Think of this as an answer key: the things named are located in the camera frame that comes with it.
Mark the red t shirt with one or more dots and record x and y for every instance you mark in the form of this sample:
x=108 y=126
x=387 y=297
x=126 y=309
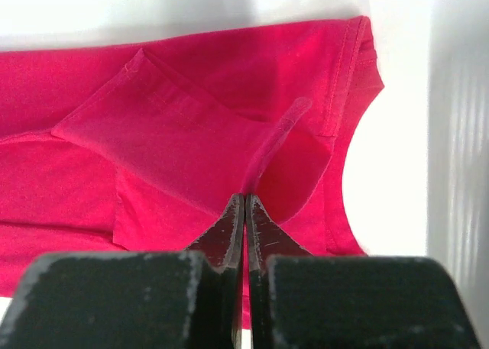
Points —
x=140 y=146

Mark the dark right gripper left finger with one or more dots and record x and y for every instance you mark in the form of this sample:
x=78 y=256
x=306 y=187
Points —
x=216 y=319

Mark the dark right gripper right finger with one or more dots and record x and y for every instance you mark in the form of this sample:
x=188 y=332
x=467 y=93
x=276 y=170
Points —
x=266 y=239

